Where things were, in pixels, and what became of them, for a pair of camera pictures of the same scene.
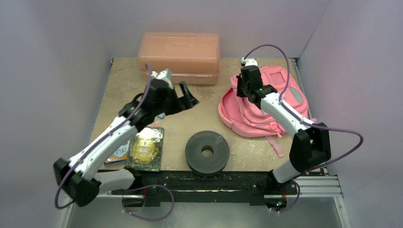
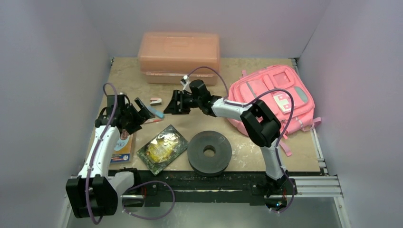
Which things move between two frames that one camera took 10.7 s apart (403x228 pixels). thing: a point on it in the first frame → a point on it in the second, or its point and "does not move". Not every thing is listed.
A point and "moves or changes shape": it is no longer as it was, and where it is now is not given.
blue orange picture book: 119,156 does not move
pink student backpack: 243,116 moves or changes shape
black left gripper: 189,101 → 141,116
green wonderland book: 145,149 → 161,148
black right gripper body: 246,91 → 183,101
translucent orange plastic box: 192,58 does not move
